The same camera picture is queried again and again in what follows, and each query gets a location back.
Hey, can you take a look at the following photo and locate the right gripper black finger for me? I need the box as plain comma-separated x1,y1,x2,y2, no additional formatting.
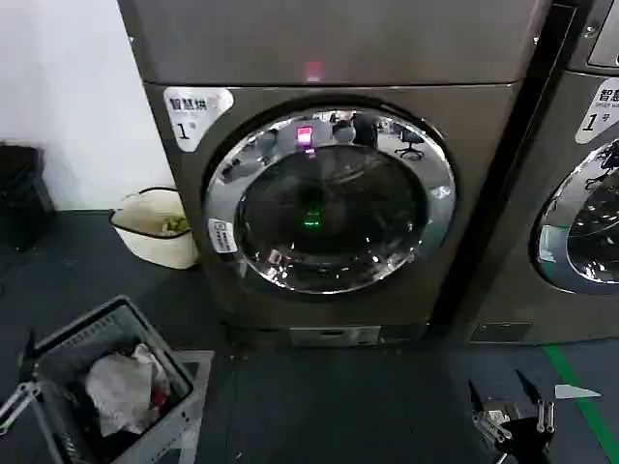
514,368,557,435
467,378,513,442

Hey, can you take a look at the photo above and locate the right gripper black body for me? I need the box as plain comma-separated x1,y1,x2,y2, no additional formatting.
493,417,558,464

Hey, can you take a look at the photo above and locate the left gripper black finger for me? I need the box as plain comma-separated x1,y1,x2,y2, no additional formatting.
0,330,44,436

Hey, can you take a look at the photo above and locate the white floor tape piece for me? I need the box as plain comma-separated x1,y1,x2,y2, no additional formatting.
554,383,604,400

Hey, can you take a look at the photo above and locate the grey plastic laundry basket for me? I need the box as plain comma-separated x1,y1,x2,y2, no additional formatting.
18,294,216,464

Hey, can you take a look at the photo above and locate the green floor tape strip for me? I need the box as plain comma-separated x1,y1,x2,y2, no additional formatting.
541,344,619,464

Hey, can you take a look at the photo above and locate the grey dryer with coin panel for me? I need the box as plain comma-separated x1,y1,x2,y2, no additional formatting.
471,0,619,346

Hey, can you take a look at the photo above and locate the white crumpled cloth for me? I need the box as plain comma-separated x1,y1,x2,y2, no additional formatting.
85,343,169,437

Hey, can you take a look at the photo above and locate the round chrome door, partly seen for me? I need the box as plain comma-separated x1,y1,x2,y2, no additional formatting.
529,137,619,297

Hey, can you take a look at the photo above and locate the red garment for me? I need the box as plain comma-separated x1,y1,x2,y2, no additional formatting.
148,380,171,411

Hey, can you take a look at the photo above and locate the black box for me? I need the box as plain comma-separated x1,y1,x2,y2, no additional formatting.
0,143,56,253

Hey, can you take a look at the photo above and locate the white bin with black rim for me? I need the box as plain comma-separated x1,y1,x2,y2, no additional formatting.
109,187,201,271

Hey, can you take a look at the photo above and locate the round chrome glass dryer door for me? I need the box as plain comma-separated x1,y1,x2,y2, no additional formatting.
201,99,457,297

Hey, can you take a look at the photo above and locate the small white door sticker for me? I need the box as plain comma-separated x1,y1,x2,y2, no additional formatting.
207,217,240,255

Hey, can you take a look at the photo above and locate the silver number label sticker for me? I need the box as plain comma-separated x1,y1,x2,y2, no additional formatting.
162,86,235,154
574,75,619,145

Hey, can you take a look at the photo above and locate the grey dryer with number label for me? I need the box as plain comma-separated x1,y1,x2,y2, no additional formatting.
117,0,553,348

